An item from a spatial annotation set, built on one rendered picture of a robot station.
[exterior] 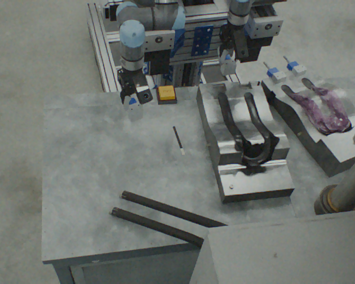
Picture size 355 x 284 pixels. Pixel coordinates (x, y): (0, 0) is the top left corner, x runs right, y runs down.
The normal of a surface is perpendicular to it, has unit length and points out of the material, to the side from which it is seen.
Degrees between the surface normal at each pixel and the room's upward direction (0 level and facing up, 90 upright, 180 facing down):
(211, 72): 0
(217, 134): 27
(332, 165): 90
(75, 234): 0
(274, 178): 0
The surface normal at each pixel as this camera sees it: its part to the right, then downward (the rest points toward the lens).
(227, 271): 0.09, -0.58
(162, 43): 0.27, 0.79
